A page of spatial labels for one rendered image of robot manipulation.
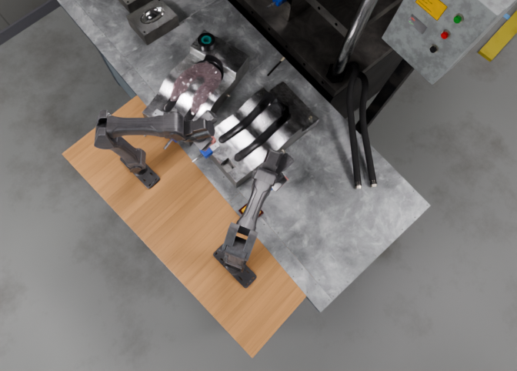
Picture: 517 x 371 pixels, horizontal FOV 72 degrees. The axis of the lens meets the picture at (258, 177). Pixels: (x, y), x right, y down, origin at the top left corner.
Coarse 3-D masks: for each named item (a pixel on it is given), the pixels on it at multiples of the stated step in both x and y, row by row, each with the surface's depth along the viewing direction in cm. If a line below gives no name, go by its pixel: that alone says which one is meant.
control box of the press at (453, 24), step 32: (416, 0) 131; (448, 0) 122; (480, 0) 114; (512, 0) 115; (416, 32) 140; (448, 32) 129; (480, 32) 120; (416, 64) 150; (448, 64) 138; (384, 96) 186
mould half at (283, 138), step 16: (256, 96) 159; (288, 96) 169; (240, 112) 161; (272, 112) 157; (304, 112) 167; (224, 128) 159; (256, 128) 159; (288, 128) 156; (304, 128) 164; (224, 144) 156; (240, 144) 157; (272, 144) 157; (288, 144) 162; (224, 160) 154; (256, 160) 155; (240, 176) 152
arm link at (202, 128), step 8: (176, 112) 121; (184, 120) 124; (192, 120) 123; (200, 120) 122; (208, 120) 124; (184, 128) 123; (192, 128) 122; (200, 128) 121; (208, 128) 123; (176, 136) 120; (184, 136) 122; (200, 136) 124; (208, 136) 124
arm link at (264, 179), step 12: (264, 180) 119; (252, 192) 116; (264, 192) 117; (252, 204) 113; (252, 216) 111; (228, 228) 108; (240, 228) 110; (252, 228) 109; (228, 240) 110; (252, 240) 108
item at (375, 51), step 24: (240, 0) 197; (264, 0) 194; (264, 24) 193; (288, 24) 190; (312, 24) 191; (384, 24) 194; (288, 48) 190; (312, 48) 187; (336, 48) 188; (360, 48) 188; (384, 48) 189; (312, 72) 186
